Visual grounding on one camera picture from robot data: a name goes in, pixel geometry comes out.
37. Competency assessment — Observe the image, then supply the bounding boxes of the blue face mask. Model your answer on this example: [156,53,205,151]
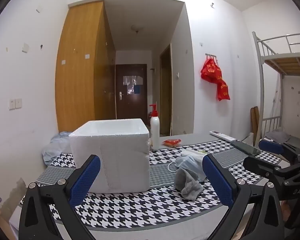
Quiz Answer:
[167,155,206,182]

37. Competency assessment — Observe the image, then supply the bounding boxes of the grey sock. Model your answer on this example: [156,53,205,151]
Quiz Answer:
[174,168,204,202]

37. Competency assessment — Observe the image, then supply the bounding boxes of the white cloth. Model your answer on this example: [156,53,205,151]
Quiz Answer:
[181,148,207,158]

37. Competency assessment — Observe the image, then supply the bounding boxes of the black smartphone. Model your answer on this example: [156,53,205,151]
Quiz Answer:
[230,140,261,156]

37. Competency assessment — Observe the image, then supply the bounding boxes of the white remote control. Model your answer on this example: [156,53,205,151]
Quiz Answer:
[209,131,237,142]

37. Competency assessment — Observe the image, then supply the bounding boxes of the light blue cloth pile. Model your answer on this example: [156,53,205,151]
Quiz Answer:
[41,132,71,166]

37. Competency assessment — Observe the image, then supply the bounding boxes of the red snack packet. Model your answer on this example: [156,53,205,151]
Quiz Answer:
[162,139,181,147]

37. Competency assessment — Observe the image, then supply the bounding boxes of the metal bunk bed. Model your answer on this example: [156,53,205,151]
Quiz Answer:
[252,32,300,148]

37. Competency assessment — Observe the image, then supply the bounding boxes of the red hanging bags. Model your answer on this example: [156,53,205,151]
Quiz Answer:
[200,56,230,101]

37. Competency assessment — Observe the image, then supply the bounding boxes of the white pump lotion bottle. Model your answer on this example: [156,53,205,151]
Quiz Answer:
[150,104,160,151]

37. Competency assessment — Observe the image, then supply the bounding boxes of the white foam box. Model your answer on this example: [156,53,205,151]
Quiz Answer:
[69,119,150,193]

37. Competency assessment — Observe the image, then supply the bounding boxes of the dark brown door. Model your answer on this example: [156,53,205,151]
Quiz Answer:
[115,64,148,124]

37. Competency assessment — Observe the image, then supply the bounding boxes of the wooden wardrobe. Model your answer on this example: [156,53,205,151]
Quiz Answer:
[55,1,116,132]

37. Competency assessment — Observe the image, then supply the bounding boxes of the ceiling lamp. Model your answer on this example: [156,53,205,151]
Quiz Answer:
[130,24,143,34]

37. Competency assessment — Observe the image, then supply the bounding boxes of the wall socket pair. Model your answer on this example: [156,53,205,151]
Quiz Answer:
[8,99,23,111]

